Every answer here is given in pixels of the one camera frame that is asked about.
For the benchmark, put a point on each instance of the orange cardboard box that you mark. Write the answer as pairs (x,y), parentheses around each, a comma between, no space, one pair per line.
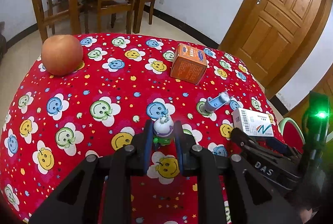
(187,67)

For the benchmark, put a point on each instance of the red smiley flower tablecloth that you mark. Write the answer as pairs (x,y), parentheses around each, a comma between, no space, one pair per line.
(117,88)

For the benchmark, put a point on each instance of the white medicine box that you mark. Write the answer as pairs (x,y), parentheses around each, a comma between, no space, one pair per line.
(249,122)

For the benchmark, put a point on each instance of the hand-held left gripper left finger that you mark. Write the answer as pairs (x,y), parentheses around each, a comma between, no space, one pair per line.
(148,142)

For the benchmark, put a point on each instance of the panelled wooden door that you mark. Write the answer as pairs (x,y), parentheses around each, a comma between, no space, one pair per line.
(275,13)

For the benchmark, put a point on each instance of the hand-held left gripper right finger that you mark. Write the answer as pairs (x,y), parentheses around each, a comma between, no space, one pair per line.
(179,142)

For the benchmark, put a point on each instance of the small blue plastic holder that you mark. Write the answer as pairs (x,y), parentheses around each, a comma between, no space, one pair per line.
(214,104)

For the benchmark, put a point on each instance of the dark wooden bench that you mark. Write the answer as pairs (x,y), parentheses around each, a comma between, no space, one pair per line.
(2,41)

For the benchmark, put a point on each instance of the small white green toy figure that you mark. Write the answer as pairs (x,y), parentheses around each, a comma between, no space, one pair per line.
(162,129)

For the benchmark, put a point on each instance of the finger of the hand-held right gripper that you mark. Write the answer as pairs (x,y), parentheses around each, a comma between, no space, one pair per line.
(279,147)
(242,142)

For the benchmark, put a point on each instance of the wooden door frame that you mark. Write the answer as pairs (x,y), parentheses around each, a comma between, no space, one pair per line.
(322,86)

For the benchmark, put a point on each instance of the reddish apple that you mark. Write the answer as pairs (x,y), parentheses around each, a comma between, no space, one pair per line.
(62,54)

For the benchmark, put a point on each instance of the red stool with green rim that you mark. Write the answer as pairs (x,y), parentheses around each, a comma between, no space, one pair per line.
(292,134)

